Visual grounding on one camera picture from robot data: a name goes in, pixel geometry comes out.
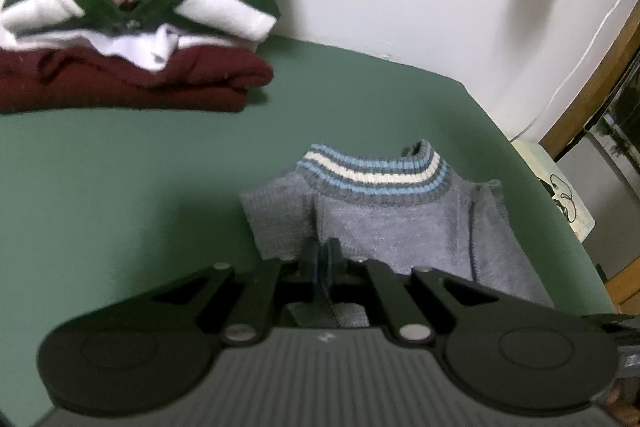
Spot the grey knit sweater striped collar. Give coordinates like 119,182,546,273
240,140,552,307

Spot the green table mat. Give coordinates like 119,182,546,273
1,37,614,426

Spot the dark red folded sweater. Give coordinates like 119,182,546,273
1,46,273,114

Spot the white side table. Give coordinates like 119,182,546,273
512,140,596,243

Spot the white folded shirt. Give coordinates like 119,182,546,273
1,25,242,72

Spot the green white collared garment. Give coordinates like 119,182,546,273
1,0,280,42

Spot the white wall cable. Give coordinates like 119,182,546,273
506,0,640,143

